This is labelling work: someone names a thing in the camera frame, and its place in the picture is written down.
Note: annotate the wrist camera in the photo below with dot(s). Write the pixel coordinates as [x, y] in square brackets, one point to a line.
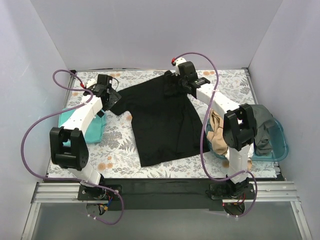
[104, 79]
[200, 82]

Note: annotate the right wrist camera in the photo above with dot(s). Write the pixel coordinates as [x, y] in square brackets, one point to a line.
[200, 82]

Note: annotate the folded teal t shirt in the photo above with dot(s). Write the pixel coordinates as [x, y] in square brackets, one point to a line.
[96, 127]

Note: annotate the beige t shirt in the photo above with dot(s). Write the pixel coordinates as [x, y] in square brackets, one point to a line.
[215, 136]

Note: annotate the blue transparent plastic basket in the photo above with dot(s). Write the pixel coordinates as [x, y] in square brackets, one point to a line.
[280, 148]

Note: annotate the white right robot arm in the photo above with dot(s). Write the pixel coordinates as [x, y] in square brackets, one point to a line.
[239, 124]

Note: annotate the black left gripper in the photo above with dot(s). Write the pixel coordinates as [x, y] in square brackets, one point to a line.
[111, 96]

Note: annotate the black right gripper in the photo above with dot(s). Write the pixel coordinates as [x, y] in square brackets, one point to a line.
[173, 81]

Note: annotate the grey green t shirt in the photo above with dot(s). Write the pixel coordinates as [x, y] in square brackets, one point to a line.
[264, 120]

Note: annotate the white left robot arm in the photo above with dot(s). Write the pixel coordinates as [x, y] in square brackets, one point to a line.
[67, 143]

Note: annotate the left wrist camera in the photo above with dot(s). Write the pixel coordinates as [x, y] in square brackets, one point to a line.
[104, 79]

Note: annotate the aluminium frame rail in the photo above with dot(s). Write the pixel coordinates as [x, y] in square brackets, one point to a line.
[72, 192]

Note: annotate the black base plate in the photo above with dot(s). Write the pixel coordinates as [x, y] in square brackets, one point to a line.
[167, 193]

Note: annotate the black t shirt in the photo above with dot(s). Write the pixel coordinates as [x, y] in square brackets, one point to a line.
[165, 127]

